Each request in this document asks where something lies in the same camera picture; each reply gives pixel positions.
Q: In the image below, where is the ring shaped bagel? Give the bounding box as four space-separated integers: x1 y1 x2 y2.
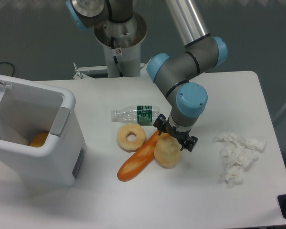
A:
117 124 146 151

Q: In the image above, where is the white metal base bracket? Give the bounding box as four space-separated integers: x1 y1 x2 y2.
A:
72 62 151 80

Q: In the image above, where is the black cable on floor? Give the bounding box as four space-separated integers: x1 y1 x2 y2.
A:
0 62 15 75

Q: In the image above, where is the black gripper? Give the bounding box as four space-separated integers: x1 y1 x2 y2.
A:
153 114 198 152

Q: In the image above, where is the clear plastic bottle green label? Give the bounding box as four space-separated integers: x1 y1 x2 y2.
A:
111 105 160 126

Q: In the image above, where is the round knotted bread roll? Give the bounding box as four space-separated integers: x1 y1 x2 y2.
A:
154 135 181 169

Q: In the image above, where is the white open trash bin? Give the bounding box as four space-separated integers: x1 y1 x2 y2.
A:
0 75 86 186

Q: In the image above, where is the orange object inside bin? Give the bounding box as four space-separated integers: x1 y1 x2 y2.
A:
29 131 49 147

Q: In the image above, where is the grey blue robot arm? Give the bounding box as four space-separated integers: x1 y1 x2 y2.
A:
66 0 228 151

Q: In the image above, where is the crumpled white tissue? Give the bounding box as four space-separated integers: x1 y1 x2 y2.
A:
213 132 266 188

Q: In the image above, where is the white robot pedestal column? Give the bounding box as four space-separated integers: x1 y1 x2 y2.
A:
94 12 147 78

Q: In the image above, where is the black cable on pedestal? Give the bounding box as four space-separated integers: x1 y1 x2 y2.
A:
111 37 124 77

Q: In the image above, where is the long orange baguette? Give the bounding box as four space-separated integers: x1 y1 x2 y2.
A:
117 130 160 182

